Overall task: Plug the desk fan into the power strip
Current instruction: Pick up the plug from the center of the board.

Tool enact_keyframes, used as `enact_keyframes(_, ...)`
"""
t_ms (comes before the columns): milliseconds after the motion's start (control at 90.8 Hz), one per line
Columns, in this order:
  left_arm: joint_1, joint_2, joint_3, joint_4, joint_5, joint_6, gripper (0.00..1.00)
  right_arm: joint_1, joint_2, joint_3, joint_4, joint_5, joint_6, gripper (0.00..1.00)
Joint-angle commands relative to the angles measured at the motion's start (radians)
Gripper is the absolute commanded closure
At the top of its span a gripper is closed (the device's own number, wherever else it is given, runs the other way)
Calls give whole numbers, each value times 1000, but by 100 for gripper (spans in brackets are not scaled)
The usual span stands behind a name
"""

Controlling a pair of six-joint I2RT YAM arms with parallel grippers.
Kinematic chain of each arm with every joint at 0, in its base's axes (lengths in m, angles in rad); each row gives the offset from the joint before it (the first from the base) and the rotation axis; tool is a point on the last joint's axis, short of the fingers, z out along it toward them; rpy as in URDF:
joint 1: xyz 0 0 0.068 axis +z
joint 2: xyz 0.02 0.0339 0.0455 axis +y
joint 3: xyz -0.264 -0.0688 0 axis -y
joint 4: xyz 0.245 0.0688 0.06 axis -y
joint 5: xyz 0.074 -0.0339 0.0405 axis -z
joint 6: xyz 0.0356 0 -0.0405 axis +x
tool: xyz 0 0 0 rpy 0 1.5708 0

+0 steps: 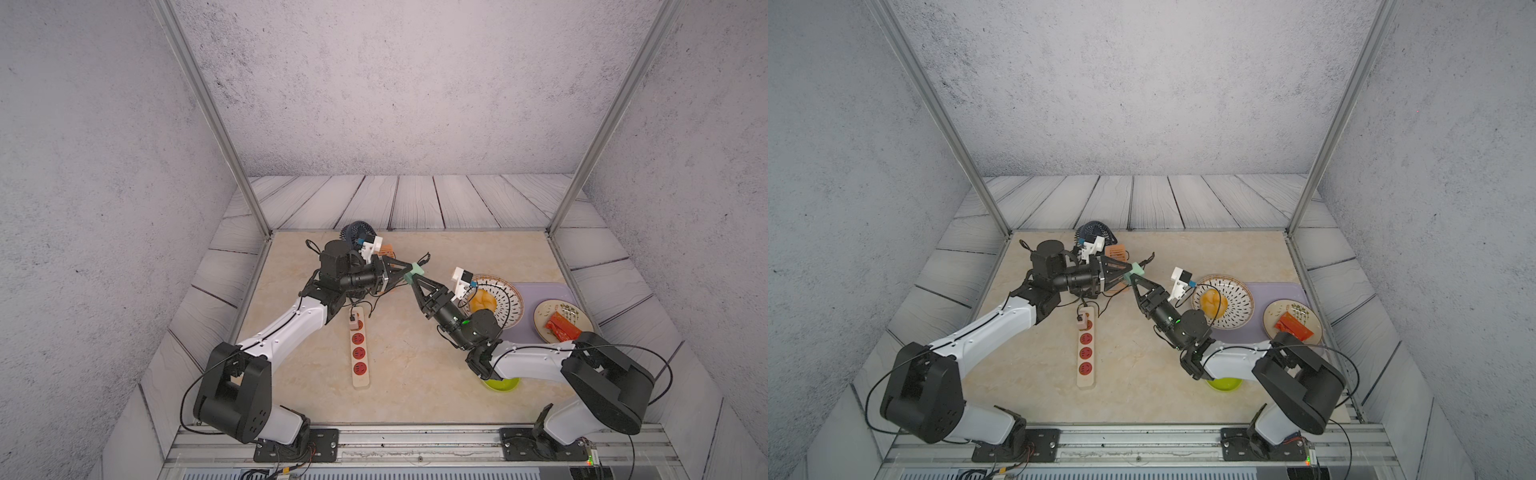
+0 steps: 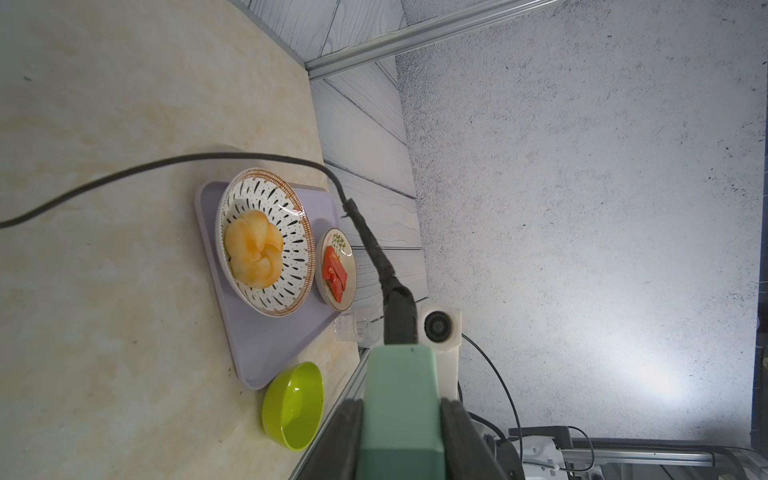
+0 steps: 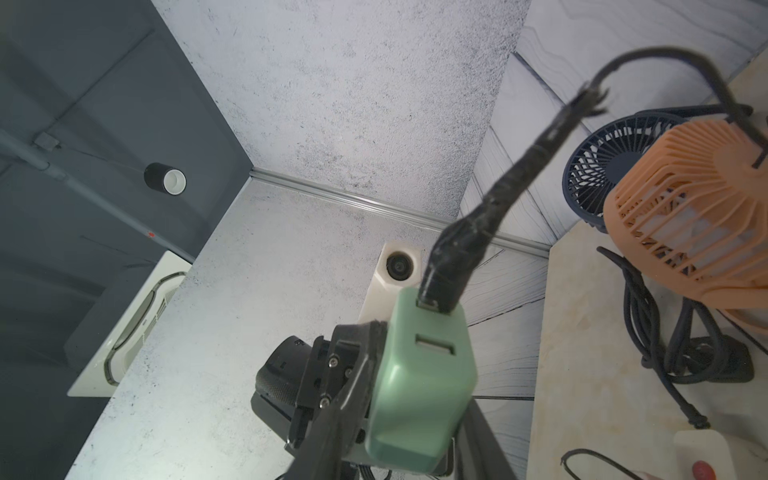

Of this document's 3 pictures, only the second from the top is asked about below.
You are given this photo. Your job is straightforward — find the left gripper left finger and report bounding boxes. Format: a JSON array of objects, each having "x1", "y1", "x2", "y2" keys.
[{"x1": 296, "y1": 399, "x2": 364, "y2": 479}]

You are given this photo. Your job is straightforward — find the clear plastic cup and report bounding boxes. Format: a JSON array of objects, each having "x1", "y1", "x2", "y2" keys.
[{"x1": 333, "y1": 307, "x2": 383, "y2": 349}]

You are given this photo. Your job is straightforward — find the patterned plate with brown rim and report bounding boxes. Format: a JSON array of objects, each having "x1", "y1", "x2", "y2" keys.
[{"x1": 214, "y1": 168, "x2": 315, "y2": 318}]

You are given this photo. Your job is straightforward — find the black fan cable to green plug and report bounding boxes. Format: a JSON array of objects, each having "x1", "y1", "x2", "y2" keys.
[{"x1": 0, "y1": 151, "x2": 419, "y2": 346}]

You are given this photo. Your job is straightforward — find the floral plate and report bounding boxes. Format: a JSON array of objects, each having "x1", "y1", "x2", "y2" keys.
[{"x1": 315, "y1": 228, "x2": 357, "y2": 312}]

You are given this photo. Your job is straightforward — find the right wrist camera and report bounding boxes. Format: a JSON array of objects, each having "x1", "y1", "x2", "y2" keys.
[{"x1": 417, "y1": 303, "x2": 463, "y2": 400}]

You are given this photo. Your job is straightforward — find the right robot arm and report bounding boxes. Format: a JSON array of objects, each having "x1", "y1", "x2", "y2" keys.
[{"x1": 469, "y1": 413, "x2": 602, "y2": 479}]

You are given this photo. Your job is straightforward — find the green USB charger plug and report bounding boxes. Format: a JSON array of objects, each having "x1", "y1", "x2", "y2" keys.
[{"x1": 355, "y1": 344, "x2": 446, "y2": 479}]

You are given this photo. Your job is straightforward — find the red snack packet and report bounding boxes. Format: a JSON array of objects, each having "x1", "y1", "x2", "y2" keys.
[{"x1": 322, "y1": 246, "x2": 348, "y2": 303}]

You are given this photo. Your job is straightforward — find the lime green bowl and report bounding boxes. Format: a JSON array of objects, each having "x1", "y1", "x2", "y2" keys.
[{"x1": 261, "y1": 362, "x2": 325, "y2": 452}]

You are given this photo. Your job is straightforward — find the aluminium mounting rail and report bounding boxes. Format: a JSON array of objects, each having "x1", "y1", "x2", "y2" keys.
[{"x1": 563, "y1": 437, "x2": 768, "y2": 480}]

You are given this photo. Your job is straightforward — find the yellow bread roll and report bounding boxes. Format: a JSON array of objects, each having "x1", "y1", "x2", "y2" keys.
[{"x1": 224, "y1": 210, "x2": 284, "y2": 289}]

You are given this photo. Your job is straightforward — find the lavender tray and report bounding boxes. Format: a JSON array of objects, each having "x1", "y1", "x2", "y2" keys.
[{"x1": 194, "y1": 181, "x2": 339, "y2": 390}]

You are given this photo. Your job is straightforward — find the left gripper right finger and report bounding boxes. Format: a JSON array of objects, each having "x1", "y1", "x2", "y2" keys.
[{"x1": 440, "y1": 398, "x2": 507, "y2": 480}]

